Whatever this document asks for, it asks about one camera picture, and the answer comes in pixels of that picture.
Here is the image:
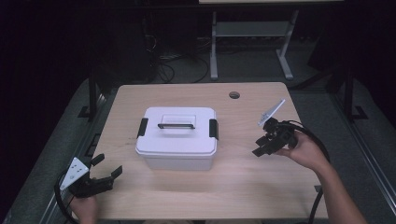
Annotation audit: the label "right hand-held gripper cable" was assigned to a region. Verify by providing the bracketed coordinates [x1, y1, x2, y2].
[284, 119, 332, 224]

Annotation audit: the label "person's right hand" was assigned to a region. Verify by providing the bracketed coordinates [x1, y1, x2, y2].
[275, 131, 332, 173]

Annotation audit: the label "left hand-held gripper cable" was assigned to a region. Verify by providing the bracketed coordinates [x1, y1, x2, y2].
[53, 173, 80, 224]

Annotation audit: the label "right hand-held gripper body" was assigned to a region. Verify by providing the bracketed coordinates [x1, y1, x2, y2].
[257, 98, 300, 154]

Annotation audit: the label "white box lid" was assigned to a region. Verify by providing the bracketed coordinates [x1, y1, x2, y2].
[134, 105, 219, 158]

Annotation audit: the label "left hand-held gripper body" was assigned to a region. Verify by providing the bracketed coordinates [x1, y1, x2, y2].
[59, 156, 116, 199]

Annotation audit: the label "hand-held gripper cable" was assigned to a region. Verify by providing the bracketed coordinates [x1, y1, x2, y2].
[53, 173, 80, 224]
[284, 119, 332, 224]

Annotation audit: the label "black floor cables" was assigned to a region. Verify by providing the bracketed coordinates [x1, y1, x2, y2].
[154, 53, 210, 85]

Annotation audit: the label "aluminium floor rail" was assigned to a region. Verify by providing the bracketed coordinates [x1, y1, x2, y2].
[38, 92, 108, 224]
[329, 92, 396, 217]

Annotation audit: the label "black metal stand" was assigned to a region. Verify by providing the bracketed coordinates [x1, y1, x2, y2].
[78, 70, 109, 121]
[340, 60, 369, 123]

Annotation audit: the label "grey metal desk frame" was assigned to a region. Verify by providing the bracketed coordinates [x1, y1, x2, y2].
[209, 8, 301, 81]

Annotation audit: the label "white plastic storage box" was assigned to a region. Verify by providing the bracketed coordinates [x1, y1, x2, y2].
[140, 151, 217, 172]

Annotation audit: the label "person's left hand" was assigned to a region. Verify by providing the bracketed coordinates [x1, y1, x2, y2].
[69, 195, 100, 224]

